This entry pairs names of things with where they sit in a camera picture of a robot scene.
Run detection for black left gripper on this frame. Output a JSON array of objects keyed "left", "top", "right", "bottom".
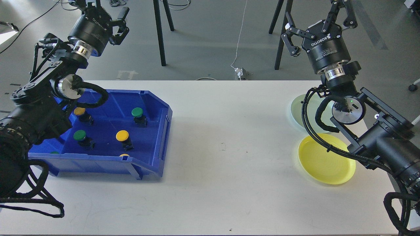
[{"left": 68, "top": 0, "right": 130, "bottom": 57}]

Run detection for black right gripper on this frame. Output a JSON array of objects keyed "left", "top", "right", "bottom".
[{"left": 281, "top": 0, "right": 358, "bottom": 74}]

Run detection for green push button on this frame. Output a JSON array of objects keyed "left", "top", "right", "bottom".
[
  {"left": 73, "top": 129, "right": 95, "bottom": 150},
  {"left": 131, "top": 107, "right": 148, "bottom": 128}
]

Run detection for yellow push button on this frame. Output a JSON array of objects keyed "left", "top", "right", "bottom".
[
  {"left": 73, "top": 107, "right": 94, "bottom": 126},
  {"left": 115, "top": 130, "right": 134, "bottom": 151}
]

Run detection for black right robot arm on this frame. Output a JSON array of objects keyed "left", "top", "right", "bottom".
[{"left": 282, "top": 0, "right": 420, "bottom": 236}]

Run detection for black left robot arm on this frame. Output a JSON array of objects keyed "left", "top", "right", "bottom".
[{"left": 0, "top": 0, "right": 129, "bottom": 218}]

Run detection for pale green plate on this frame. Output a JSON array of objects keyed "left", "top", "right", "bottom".
[{"left": 290, "top": 94, "right": 340, "bottom": 134}]

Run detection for yellow plate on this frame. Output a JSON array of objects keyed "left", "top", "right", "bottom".
[{"left": 298, "top": 136, "right": 356, "bottom": 185}]

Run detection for black stand legs right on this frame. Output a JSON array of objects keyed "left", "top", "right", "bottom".
[{"left": 268, "top": 0, "right": 293, "bottom": 70}]

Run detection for black stand legs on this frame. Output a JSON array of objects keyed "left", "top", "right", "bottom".
[
  {"left": 268, "top": 0, "right": 293, "bottom": 70},
  {"left": 153, "top": 0, "right": 175, "bottom": 67}
]

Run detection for black stand legs left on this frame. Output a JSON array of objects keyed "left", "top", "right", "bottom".
[{"left": 153, "top": 0, "right": 175, "bottom": 67}]

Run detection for white power adapter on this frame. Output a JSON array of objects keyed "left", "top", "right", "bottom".
[{"left": 235, "top": 68, "right": 249, "bottom": 81}]

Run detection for chair caster wheel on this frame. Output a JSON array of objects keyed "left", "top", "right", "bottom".
[{"left": 408, "top": 79, "right": 420, "bottom": 91}]

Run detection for blue plastic bin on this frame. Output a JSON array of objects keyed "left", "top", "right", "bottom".
[{"left": 28, "top": 89, "right": 173, "bottom": 180}]

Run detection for black cable on floor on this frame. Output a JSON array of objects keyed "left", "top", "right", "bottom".
[{"left": 0, "top": 0, "right": 91, "bottom": 55}]

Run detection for white cable on floor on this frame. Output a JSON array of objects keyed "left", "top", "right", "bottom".
[{"left": 195, "top": 0, "right": 248, "bottom": 81}]

